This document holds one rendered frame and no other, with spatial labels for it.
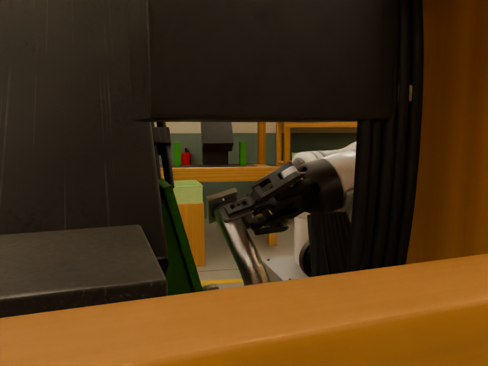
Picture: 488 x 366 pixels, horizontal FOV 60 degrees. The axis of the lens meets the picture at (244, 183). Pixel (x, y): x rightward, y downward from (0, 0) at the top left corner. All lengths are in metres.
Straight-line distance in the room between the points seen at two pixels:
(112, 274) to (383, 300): 0.20
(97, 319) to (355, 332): 0.10
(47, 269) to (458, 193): 0.30
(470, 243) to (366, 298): 0.14
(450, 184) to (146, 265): 0.23
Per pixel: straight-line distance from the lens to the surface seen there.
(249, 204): 0.53
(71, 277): 0.33
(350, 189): 0.57
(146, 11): 0.26
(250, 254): 0.51
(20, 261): 0.38
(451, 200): 0.32
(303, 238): 1.24
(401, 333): 0.18
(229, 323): 0.16
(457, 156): 0.31
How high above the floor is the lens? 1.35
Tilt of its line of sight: 8 degrees down
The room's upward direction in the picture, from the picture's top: straight up
